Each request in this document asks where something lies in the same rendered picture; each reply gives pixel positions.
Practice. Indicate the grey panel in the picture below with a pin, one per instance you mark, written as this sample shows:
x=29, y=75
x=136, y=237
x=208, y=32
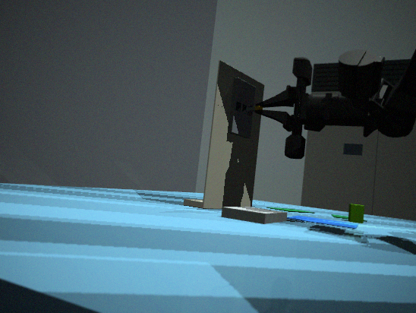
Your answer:
x=234, y=137

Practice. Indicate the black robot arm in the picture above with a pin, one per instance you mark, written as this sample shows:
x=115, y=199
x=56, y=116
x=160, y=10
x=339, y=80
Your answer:
x=363, y=90

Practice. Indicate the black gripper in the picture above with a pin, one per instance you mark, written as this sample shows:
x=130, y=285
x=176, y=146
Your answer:
x=314, y=109

